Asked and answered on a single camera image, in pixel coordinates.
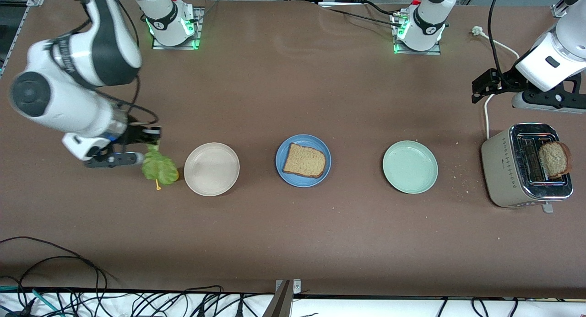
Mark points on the blue round plate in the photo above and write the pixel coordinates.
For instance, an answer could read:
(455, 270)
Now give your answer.
(284, 173)

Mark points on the green lettuce leaf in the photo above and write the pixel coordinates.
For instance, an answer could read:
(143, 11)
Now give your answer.
(158, 168)

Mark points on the silver metal bracket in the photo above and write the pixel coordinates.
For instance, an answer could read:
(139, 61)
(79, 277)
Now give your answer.
(297, 287)

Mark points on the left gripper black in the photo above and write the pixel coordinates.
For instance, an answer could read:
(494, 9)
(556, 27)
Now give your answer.
(502, 82)

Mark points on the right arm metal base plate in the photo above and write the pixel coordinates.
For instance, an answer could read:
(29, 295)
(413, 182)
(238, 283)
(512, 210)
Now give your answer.
(199, 19)

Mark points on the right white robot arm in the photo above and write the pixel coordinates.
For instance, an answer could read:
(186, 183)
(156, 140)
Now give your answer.
(82, 56)

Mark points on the brown bread slice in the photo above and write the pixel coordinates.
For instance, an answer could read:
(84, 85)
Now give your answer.
(304, 160)
(555, 159)

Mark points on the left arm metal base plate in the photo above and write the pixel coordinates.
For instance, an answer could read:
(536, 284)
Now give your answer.
(419, 52)

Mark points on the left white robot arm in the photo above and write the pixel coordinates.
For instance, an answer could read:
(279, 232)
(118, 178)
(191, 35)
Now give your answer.
(425, 29)

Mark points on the pale green round plate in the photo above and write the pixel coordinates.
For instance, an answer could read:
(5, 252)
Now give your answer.
(410, 167)

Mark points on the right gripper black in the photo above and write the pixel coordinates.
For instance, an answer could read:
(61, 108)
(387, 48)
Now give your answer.
(135, 134)

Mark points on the yellow squeeze bottle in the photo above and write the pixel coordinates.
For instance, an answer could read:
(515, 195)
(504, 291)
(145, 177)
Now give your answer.
(176, 175)

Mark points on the cream round plate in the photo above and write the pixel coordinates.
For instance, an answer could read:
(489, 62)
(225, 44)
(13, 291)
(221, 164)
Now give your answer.
(211, 169)

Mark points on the aluminium frame profile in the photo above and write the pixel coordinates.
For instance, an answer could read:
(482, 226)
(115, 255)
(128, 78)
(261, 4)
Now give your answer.
(557, 10)
(20, 24)

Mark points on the beige metal toaster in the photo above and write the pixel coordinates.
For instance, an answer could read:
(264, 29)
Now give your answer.
(503, 170)

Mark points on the dark metal bar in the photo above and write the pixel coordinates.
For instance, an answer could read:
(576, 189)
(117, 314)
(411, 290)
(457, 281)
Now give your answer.
(279, 305)

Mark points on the brown table cover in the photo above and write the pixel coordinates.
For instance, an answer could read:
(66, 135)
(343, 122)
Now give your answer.
(293, 239)

